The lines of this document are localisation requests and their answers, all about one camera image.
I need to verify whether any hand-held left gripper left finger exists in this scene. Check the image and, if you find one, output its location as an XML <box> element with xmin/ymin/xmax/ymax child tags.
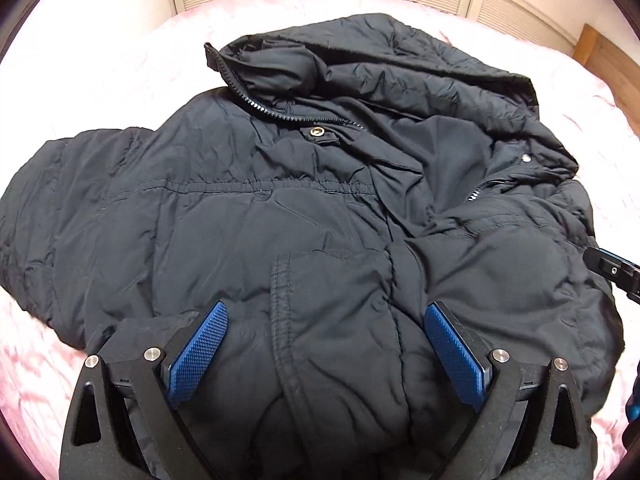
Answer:
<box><xmin>59</xmin><ymin>300</ymin><xmax>231</xmax><ymax>480</ymax></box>

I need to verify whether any pink bed sheet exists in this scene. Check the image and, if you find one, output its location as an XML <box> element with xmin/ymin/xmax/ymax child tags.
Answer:
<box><xmin>0</xmin><ymin>0</ymin><xmax>640</xmax><ymax>480</ymax></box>

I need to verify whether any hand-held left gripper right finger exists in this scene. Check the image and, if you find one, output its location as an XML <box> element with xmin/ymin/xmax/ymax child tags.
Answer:
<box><xmin>422</xmin><ymin>301</ymin><xmax>601</xmax><ymax>480</ymax></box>

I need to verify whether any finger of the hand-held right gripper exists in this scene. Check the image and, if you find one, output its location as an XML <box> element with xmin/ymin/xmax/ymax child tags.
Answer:
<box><xmin>582</xmin><ymin>246</ymin><xmax>640</xmax><ymax>306</ymax></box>

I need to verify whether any black padded jacket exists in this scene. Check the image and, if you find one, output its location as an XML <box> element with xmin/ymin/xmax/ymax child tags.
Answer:
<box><xmin>0</xmin><ymin>12</ymin><xmax>627</xmax><ymax>480</ymax></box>

